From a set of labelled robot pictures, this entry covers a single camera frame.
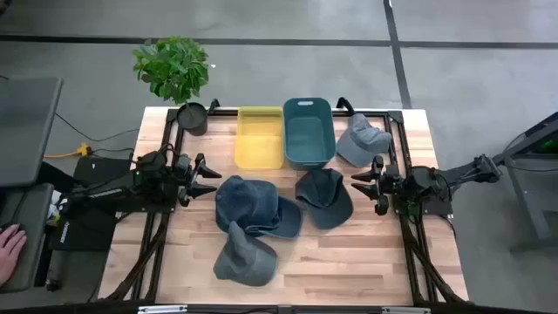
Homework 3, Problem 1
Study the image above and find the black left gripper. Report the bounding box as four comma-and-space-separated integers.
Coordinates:
173, 153, 222, 208

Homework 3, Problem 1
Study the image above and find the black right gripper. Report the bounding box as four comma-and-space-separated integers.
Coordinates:
350, 155, 400, 216

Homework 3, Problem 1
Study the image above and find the dark grey cap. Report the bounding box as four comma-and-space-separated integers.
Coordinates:
295, 167, 354, 230

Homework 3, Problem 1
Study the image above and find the blue denim cap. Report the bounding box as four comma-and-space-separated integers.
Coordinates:
214, 174, 303, 240

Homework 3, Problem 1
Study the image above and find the light grey cap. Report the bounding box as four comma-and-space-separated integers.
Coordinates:
336, 113, 392, 168

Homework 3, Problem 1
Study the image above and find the yellow plastic bin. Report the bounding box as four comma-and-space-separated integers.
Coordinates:
234, 106, 285, 170

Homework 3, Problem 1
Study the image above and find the teal plastic bin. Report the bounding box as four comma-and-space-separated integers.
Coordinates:
282, 97, 337, 171

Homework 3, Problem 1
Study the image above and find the green potted plant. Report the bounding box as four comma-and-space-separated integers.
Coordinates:
132, 36, 211, 137

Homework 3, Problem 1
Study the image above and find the yellow power plug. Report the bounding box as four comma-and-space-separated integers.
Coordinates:
43, 142, 93, 160

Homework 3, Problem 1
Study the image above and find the black labelled control box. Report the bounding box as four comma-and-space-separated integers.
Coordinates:
49, 208, 119, 252

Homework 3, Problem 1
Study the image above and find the dark metal stand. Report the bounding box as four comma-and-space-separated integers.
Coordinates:
492, 111, 558, 253

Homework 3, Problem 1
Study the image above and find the grey desk top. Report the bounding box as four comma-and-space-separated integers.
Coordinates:
0, 77, 65, 188

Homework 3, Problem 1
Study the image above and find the grey side table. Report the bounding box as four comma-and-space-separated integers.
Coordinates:
0, 182, 55, 293

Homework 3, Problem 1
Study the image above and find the person's hand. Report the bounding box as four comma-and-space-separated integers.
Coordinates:
0, 224, 28, 287

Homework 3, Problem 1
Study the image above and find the black aluminium table frame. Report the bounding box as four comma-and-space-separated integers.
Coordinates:
0, 96, 558, 314

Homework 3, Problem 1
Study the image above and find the black floor cable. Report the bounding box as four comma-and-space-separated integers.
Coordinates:
54, 112, 140, 144

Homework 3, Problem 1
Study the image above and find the silver frame bracket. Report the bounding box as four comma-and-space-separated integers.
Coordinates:
382, 306, 431, 314
138, 304, 188, 314

